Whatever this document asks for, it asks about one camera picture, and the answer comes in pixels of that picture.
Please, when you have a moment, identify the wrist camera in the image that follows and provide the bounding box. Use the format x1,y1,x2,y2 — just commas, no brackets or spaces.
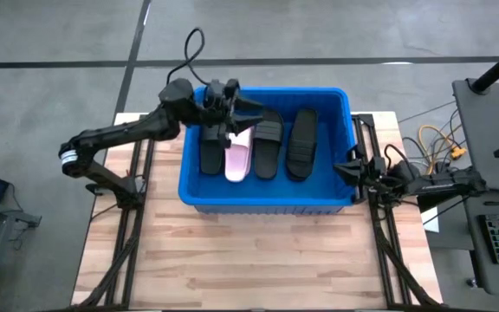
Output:
369,156,388,181
224,79,241,100

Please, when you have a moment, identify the grey desk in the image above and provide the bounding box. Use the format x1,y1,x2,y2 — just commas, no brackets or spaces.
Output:
463,190,499,300

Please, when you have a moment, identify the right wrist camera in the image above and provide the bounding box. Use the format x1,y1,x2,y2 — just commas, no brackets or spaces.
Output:
369,156,388,181

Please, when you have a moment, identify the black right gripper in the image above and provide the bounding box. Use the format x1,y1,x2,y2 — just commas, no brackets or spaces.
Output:
334,145,387,205

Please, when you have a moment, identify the pink slide sandal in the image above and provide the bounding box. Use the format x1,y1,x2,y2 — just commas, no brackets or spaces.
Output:
224,126,256,184

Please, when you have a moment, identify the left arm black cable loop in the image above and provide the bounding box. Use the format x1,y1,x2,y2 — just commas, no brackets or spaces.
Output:
165,27,211,88

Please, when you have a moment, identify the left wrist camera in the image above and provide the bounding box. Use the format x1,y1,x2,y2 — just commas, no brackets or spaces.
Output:
224,79,241,100

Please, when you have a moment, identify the white paper sheet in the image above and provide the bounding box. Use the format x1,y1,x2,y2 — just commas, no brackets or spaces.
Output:
421,206,442,234

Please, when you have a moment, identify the yellow cable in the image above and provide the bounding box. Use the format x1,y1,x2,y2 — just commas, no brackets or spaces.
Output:
418,124,468,179

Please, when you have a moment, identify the grey desk shelf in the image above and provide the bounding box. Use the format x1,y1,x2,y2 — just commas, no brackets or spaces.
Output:
451,77,499,192

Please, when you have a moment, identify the thin black floor cable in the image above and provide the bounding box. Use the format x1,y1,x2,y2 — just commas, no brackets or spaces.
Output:
399,100,457,125

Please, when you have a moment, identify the black slide sandal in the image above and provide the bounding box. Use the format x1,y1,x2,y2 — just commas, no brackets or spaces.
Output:
253,108,286,181
199,124,226,176
285,107,320,183

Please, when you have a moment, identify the black round pole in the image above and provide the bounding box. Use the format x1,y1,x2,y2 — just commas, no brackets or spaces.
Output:
469,37,499,94

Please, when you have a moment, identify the black corrugated cable conduit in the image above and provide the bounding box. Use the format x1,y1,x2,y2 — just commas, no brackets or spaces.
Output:
368,201,439,309
75,207,145,309

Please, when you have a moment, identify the black metal frame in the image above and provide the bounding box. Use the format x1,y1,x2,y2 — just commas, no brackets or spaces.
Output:
349,113,444,311
74,113,158,311

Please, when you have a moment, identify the blue plastic bin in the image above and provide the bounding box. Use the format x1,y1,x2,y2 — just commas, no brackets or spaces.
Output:
177,86,360,216

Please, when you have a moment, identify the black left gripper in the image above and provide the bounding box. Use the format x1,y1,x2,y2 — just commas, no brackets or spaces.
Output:
192,79,276,148

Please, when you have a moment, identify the black cable tangle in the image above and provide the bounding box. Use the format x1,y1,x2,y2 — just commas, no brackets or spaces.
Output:
403,107,468,179

